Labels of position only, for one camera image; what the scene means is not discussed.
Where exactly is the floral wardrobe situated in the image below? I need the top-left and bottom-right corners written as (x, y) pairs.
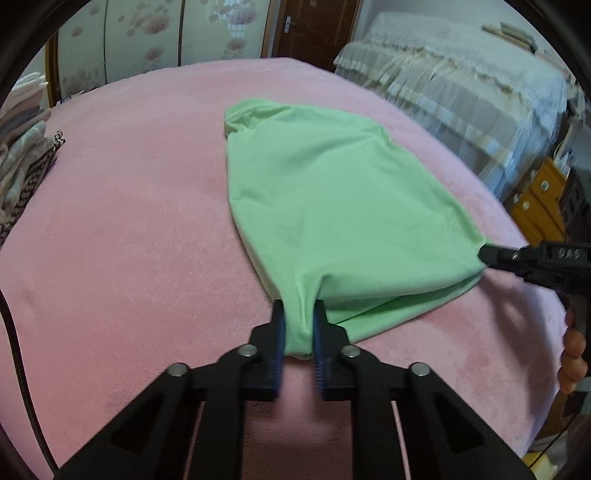
top-left (46, 0), bottom-right (278, 104)

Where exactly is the person's right hand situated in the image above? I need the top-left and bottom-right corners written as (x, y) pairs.
top-left (558, 310), bottom-right (591, 396)

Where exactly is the light green shirt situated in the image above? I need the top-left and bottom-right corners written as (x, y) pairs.
top-left (223, 96), bottom-right (490, 358)

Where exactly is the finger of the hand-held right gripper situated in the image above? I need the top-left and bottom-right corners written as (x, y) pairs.
top-left (478, 244), bottom-right (532, 278)

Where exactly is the black cable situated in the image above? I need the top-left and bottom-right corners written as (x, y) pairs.
top-left (0, 291), bottom-right (58, 474)

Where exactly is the brown wooden door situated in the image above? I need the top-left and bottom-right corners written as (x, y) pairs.
top-left (265, 0), bottom-right (363, 72)

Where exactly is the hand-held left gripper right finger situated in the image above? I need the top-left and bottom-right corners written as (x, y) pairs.
top-left (311, 299), bottom-right (536, 480)

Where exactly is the pink blanket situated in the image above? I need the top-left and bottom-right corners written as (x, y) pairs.
top-left (0, 58), bottom-right (575, 480)

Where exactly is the stack of folded clothes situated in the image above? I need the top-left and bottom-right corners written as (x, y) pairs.
top-left (0, 73), bottom-right (66, 246)

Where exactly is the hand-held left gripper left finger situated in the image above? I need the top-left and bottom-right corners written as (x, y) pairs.
top-left (58, 300), bottom-right (288, 480)

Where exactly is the yellow drawer cabinet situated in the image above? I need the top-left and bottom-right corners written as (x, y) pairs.
top-left (508, 159), bottom-right (572, 246)

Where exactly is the bed with white lace cover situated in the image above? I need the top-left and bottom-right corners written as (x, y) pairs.
top-left (333, 11), bottom-right (583, 200)

